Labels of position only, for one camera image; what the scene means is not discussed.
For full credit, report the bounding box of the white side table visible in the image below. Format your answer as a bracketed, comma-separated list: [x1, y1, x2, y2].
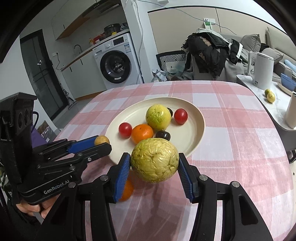
[236, 75, 296, 152]

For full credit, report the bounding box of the white washing machine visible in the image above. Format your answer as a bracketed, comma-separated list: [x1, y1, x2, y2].
[92, 33, 144, 89]

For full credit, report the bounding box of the white electric kettle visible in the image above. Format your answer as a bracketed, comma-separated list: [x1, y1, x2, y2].
[247, 51, 274, 90]

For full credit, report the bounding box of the hanging grey cable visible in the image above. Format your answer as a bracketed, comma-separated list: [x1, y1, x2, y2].
[131, 0, 238, 83]

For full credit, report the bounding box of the red cherry tomato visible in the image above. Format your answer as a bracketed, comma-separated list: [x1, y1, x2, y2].
[174, 108, 188, 125]
[118, 123, 132, 138]

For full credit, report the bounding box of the orange tangerine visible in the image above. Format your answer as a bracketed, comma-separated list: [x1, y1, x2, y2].
[131, 124, 154, 144]
[119, 178, 134, 202]

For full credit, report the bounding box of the kitchen counter cabinet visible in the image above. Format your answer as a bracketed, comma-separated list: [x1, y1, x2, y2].
[62, 29, 129, 99]

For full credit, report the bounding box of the person's left hand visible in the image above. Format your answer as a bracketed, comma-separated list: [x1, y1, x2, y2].
[16, 195, 60, 218]

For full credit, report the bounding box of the yellow-green fruit on side table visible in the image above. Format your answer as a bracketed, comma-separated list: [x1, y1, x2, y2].
[264, 89, 275, 103]

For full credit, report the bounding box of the smooth green guava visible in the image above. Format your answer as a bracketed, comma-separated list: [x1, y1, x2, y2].
[145, 104, 171, 132]

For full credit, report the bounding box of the black mesh chair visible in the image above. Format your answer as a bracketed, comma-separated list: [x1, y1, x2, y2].
[156, 50, 187, 72]

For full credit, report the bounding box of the grey sofa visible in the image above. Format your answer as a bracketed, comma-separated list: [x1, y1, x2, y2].
[223, 27, 295, 82]

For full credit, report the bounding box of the black range hood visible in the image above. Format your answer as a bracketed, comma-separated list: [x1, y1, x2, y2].
[81, 0, 121, 18]

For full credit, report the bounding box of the dark glass door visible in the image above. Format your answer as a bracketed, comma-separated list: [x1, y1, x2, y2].
[20, 30, 68, 120]

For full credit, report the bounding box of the small brown longan fruit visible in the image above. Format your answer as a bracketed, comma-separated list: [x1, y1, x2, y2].
[94, 135, 110, 146]

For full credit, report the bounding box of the grey pillow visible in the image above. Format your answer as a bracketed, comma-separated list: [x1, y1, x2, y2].
[240, 34, 261, 52]

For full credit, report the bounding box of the cream round plate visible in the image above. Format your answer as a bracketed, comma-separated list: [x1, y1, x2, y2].
[104, 97, 206, 165]

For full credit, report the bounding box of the cream tall cup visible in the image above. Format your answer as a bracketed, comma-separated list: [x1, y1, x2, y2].
[285, 91, 296, 129]

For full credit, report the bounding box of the black pot on washer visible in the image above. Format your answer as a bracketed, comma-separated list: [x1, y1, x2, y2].
[104, 23, 121, 37]

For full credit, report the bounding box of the green white wall device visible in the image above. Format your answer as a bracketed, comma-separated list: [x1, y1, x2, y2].
[203, 18, 216, 30]

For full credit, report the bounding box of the wrinkled yellow-green guava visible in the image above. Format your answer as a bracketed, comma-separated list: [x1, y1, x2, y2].
[130, 138, 179, 183]

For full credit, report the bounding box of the blue bowl stack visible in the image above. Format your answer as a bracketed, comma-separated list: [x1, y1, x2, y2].
[280, 73, 296, 91]

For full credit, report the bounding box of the pile of dark clothes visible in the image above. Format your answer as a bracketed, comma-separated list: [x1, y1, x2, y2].
[182, 28, 243, 79]

